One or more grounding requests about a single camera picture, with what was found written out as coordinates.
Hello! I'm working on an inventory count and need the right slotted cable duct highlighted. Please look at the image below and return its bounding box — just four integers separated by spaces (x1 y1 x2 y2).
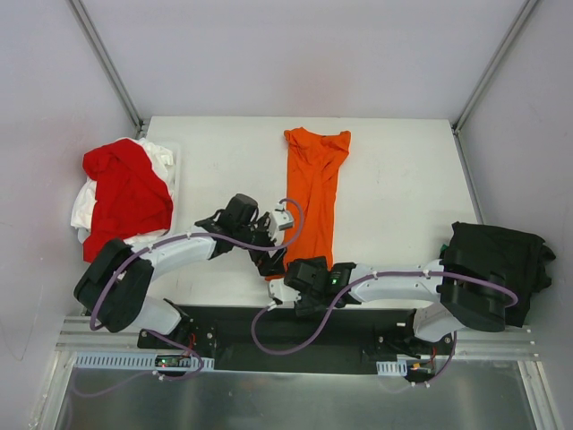
376 359 408 377

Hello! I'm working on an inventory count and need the white t-shirt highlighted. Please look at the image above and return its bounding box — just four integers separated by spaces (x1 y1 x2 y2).
71 138 182 245

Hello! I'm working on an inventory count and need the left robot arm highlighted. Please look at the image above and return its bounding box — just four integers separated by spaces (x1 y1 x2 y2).
73 193 295 348

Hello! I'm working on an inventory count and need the left aluminium frame post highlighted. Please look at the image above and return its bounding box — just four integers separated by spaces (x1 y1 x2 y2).
66 0 148 138

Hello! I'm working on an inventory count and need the aluminium frame post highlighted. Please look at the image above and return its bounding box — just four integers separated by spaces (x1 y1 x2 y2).
451 0 543 137
66 0 148 138

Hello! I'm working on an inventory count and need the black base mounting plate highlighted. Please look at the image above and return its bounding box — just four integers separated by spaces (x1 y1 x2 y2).
136 303 466 374

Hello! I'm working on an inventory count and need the orange t-shirt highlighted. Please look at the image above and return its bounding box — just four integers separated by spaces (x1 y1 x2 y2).
283 127 351 267

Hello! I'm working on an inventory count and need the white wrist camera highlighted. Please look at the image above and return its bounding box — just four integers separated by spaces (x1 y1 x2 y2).
267 202 295 240
267 279 301 310

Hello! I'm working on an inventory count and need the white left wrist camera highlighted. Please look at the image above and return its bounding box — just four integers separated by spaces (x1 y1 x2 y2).
267 202 295 240

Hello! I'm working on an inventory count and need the slotted cable duct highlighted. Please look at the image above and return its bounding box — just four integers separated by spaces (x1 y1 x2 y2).
376 359 408 377
74 352 215 372

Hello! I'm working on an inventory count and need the left slotted cable duct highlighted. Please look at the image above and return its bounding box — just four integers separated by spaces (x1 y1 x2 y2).
74 352 215 372

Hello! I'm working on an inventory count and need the right aluminium frame post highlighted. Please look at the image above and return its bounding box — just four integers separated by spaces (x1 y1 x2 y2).
451 0 543 137

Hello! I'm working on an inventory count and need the black t-shirt stack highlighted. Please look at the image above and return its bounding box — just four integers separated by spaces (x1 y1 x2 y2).
439 222 556 332

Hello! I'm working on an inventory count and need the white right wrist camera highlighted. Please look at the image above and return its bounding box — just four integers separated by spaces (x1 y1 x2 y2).
267 279 301 310

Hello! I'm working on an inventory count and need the red t-shirt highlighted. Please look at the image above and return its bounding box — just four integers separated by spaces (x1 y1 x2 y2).
82 138 174 262

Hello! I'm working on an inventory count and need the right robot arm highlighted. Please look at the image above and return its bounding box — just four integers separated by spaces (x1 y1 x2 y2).
269 258 518 354

